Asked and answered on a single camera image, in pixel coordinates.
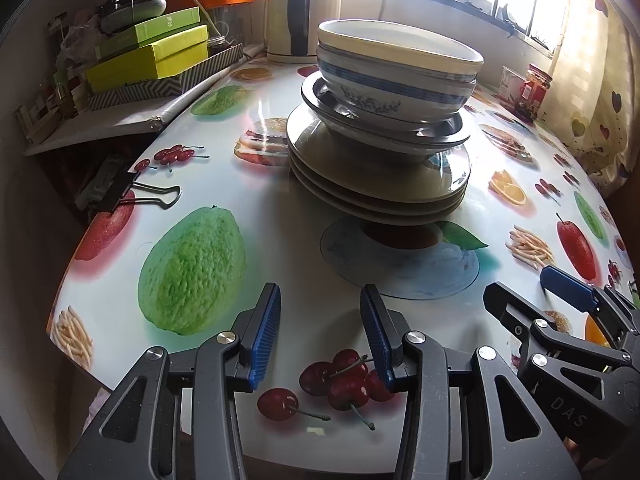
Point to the grey oval device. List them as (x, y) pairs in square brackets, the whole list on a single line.
[(135, 10)]

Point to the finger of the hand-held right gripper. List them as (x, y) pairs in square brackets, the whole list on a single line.
[(505, 305), (570, 287)]

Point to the cream plate with brown patch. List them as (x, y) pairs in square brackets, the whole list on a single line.
[(360, 206), (350, 170), (380, 219)]

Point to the flat green box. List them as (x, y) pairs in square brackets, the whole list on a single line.
[(150, 30)]

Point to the white paper cup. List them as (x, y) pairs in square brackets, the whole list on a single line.
[(510, 82)]

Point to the grey zigzag striped box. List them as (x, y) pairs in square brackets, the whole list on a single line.
[(150, 89)]

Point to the yellow-green box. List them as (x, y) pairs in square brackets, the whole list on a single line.
[(175, 55)]

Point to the large white blue-banded bowl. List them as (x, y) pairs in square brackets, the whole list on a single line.
[(400, 100)]

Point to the stainless steel bowl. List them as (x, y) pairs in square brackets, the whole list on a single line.
[(360, 135)]

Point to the heart print curtain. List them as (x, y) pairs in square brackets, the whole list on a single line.
[(600, 60)]

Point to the white side shelf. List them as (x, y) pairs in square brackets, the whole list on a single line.
[(100, 125)]

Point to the small white blue-banded bowl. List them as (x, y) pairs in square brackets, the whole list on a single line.
[(400, 42)]

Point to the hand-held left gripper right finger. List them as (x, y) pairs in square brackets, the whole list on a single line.
[(377, 340)]

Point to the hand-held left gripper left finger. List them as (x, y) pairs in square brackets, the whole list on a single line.
[(265, 335)]

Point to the small wooden rack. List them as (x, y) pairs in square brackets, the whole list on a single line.
[(40, 120)]

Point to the red-labelled glass jar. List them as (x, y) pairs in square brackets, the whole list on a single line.
[(537, 92)]

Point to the black binder clip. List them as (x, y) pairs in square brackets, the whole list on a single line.
[(107, 185)]

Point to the white electric kettle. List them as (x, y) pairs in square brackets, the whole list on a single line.
[(280, 20)]

